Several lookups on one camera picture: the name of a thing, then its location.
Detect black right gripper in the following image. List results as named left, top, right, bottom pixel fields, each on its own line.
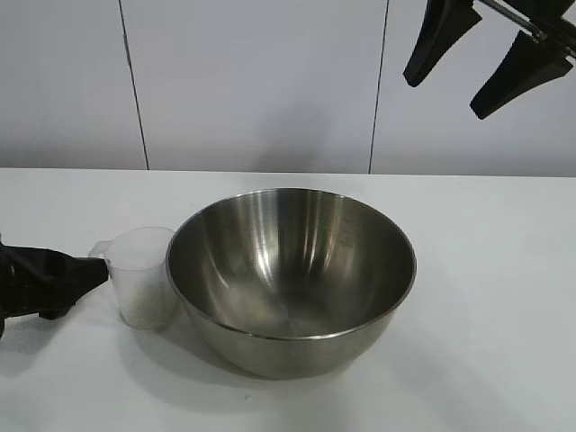
left=402, top=0, right=576, bottom=121

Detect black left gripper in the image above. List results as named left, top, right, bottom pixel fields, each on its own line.
left=0, top=232, right=112, bottom=339

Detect clear plastic measuring cup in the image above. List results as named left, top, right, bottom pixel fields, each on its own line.
left=87, top=226, right=182, bottom=334

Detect white rice grains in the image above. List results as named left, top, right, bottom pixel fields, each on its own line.
left=122, top=286, right=176, bottom=334

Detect stainless steel mixing bowl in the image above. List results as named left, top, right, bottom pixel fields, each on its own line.
left=165, top=187, right=419, bottom=380

